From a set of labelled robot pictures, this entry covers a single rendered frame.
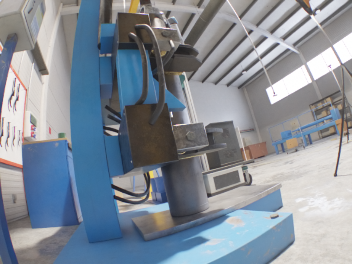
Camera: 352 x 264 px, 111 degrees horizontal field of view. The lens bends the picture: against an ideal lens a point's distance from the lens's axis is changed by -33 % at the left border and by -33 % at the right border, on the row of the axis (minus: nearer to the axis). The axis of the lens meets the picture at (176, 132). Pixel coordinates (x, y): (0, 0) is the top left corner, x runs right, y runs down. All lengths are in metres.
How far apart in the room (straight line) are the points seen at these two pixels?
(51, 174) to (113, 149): 1.32
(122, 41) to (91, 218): 0.75
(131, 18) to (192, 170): 0.76
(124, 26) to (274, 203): 1.20
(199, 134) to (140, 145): 0.22
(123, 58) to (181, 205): 0.71
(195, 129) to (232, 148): 1.56
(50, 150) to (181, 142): 1.71
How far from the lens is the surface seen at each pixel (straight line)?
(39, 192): 2.14
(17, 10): 1.08
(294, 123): 15.08
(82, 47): 1.15
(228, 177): 2.00
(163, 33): 0.84
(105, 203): 0.85
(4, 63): 1.03
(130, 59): 0.74
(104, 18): 1.16
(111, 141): 0.87
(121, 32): 0.78
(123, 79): 0.68
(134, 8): 4.53
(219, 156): 2.06
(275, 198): 1.17
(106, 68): 1.05
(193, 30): 7.93
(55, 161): 2.09
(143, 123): 0.57
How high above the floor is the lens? 0.37
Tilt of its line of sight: 13 degrees up
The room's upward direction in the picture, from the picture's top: 12 degrees counter-clockwise
